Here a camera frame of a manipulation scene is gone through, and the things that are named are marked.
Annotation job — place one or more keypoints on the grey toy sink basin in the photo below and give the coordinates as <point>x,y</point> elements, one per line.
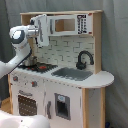
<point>72,74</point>

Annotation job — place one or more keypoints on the black toy stovetop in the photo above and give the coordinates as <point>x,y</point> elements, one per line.
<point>38,67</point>

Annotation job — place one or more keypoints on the left red stove knob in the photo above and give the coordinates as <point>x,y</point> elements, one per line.
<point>15,78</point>

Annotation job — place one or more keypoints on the grey toy ice dispenser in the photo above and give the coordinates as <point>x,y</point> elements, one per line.
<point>62,106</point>

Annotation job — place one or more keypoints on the right red stove knob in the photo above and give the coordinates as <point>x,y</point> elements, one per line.
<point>34,84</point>

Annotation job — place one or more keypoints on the black toy faucet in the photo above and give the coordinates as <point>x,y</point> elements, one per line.
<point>81,64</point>

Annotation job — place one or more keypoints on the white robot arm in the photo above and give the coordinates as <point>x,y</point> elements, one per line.
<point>19,38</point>

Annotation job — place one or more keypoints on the small metal pot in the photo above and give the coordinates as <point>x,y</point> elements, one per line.
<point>30,61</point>

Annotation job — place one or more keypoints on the wooden toy play kitchen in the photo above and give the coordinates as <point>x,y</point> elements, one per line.
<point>87,97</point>

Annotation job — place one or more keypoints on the toy oven door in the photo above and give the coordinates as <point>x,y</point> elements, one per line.
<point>27,105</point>

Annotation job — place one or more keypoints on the white microwave door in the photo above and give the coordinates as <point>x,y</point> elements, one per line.
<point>40,22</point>

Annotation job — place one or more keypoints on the grey cabinet door handle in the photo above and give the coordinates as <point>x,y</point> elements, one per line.
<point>48,109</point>

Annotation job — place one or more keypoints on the red stove knob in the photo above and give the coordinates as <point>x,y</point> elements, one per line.
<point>34,84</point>
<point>15,78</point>

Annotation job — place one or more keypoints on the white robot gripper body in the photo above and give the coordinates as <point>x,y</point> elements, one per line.
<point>32,31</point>

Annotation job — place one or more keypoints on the white toy microwave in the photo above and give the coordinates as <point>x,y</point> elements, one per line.
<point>63,25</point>

